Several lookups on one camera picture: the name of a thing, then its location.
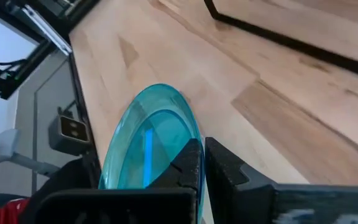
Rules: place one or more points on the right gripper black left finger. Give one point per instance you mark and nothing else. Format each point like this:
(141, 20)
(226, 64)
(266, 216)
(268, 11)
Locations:
(179, 202)

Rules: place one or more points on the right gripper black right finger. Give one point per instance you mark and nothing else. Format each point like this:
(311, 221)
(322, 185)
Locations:
(244, 202)

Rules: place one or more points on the teal translucent plastic plate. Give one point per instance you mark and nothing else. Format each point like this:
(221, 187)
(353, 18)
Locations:
(154, 124)

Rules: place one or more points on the red cloth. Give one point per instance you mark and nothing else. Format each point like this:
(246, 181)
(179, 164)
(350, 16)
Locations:
(5, 214)

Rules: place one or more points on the grey camera box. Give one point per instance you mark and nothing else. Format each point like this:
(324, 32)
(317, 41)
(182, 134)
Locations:
(68, 135)

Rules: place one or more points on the black aluminium rig frame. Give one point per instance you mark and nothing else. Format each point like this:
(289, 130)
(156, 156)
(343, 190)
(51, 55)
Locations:
(57, 12)

